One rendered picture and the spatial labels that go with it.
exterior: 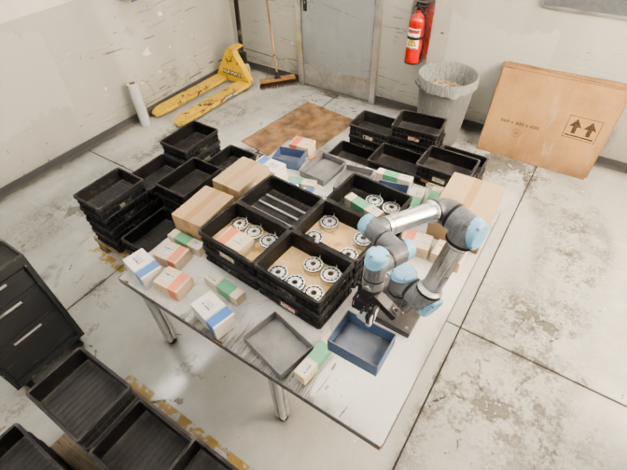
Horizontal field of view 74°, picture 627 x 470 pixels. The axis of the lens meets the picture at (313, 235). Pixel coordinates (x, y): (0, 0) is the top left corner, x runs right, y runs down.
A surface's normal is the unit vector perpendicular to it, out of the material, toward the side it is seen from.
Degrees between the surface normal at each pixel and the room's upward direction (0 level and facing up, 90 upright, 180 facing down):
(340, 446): 0
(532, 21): 90
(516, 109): 79
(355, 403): 0
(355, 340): 1
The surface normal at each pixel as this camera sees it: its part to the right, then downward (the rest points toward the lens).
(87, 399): -0.03, -0.70
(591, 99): -0.55, 0.48
